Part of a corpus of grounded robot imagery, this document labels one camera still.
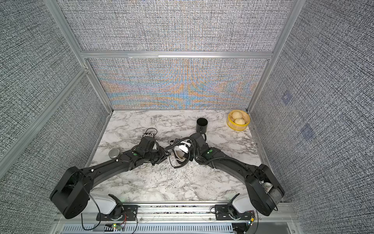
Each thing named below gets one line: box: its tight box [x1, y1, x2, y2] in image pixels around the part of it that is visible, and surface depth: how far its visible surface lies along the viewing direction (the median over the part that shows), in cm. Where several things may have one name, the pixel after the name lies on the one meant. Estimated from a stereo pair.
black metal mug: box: [196, 117, 208, 134], surface depth 103 cm
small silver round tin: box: [108, 148, 121, 159], surface depth 90 cm
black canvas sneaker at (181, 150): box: [169, 138, 191, 165], surface depth 75 cm
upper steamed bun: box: [230, 110, 243, 120], surface depth 112 cm
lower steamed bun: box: [233, 117, 247, 125], surface depth 106 cm
